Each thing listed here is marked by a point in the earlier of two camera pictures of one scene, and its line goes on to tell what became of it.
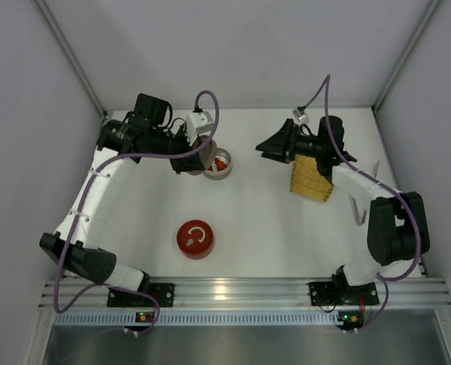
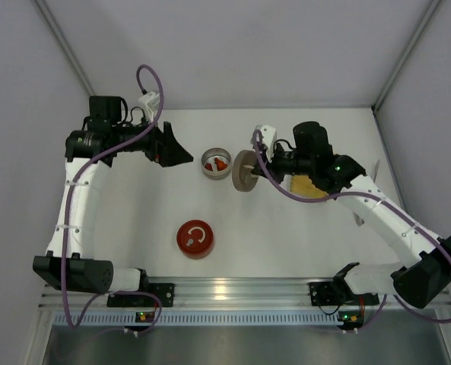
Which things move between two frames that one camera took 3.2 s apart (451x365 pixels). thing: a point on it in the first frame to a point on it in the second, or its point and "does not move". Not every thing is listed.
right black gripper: x=290 y=141 to x=265 y=164
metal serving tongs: x=356 y=214 does not move
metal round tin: x=220 y=166 does not move
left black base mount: x=163 y=293 does not move
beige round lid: x=206 y=156 to x=242 y=178
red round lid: x=195 y=239 does not move
